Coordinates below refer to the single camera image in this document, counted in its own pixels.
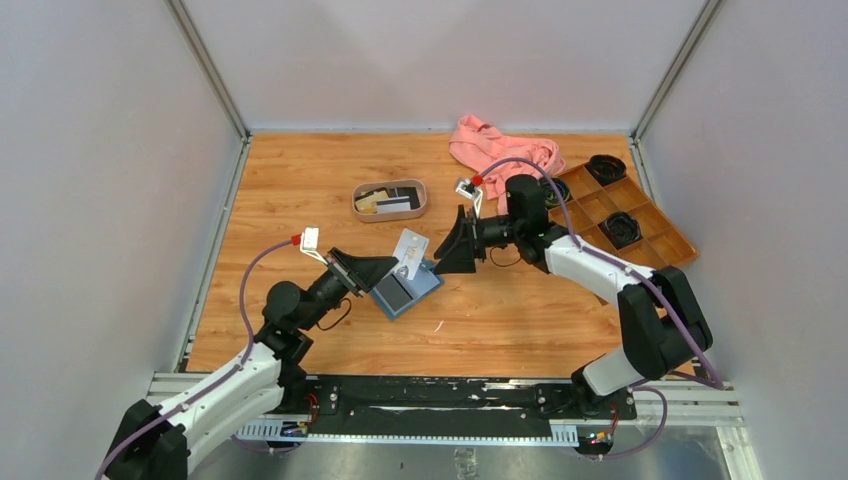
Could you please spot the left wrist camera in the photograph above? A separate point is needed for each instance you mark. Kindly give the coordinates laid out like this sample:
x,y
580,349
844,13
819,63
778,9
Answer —
x,y
308,242

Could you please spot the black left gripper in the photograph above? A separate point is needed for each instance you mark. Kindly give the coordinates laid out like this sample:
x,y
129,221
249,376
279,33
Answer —
x,y
364,272

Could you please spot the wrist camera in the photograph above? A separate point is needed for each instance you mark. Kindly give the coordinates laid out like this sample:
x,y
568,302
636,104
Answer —
x,y
308,242
471,189

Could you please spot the white striped card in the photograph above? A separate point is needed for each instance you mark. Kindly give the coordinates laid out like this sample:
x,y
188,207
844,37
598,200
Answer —
x,y
393,206

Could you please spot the pink cloth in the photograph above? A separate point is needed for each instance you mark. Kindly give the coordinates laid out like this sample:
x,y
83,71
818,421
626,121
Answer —
x,y
477,145

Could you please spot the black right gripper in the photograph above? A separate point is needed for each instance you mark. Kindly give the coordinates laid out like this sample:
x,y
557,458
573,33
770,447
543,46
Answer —
x,y
464,226

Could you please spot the teal leather card holder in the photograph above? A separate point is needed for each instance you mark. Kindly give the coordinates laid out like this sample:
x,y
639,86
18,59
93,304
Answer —
x,y
424,283

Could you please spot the rolled tie orange pattern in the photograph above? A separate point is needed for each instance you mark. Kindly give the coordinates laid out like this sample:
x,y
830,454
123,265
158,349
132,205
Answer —
x,y
606,169

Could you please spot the black credit card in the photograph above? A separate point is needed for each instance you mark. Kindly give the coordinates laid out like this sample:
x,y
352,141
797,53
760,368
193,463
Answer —
x,y
394,294

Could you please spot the gold credit card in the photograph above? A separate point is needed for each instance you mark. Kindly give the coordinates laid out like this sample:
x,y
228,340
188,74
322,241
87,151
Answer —
x,y
366,203

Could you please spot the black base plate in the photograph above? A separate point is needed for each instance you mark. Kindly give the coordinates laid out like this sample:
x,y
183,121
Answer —
x,y
415,407

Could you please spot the white silver credit card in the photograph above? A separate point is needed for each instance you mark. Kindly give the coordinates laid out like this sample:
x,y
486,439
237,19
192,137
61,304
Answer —
x,y
409,251

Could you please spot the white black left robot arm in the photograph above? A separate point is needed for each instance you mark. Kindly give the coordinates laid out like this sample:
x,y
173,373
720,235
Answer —
x,y
170,439

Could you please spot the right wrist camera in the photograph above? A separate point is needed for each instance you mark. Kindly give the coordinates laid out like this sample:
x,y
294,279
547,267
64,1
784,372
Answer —
x,y
471,189

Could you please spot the black VIP card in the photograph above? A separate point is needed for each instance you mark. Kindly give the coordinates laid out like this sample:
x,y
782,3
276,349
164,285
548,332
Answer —
x,y
411,193

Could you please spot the beige oval tray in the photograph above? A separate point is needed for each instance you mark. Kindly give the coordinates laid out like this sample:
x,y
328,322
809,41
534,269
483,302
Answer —
x,y
419,207

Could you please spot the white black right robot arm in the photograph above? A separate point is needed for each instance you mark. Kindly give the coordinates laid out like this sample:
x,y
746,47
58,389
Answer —
x,y
661,322

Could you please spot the aluminium frame rail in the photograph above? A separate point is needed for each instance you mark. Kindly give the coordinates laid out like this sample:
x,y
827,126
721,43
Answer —
x,y
661,406

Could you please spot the wooden compartment organizer tray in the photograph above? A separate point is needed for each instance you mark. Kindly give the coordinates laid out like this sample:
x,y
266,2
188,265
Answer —
x,y
576,249

